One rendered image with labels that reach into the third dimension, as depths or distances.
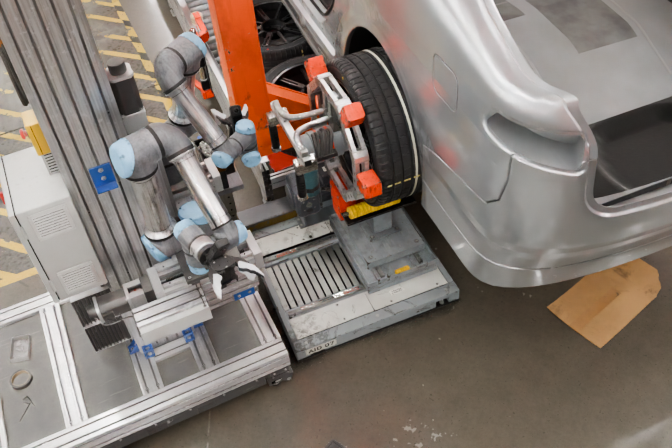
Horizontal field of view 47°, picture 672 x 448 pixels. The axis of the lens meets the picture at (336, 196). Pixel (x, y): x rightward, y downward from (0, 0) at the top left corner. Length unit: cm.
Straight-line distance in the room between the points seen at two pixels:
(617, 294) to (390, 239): 110
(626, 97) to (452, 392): 146
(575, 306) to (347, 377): 113
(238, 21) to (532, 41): 128
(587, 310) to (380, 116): 143
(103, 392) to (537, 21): 250
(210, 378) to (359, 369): 68
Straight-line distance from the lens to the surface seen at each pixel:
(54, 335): 370
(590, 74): 349
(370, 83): 306
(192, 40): 295
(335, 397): 347
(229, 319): 351
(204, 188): 253
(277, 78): 428
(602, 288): 390
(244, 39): 336
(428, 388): 348
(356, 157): 302
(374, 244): 368
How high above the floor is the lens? 298
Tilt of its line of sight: 45 degrees down
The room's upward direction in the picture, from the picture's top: 6 degrees counter-clockwise
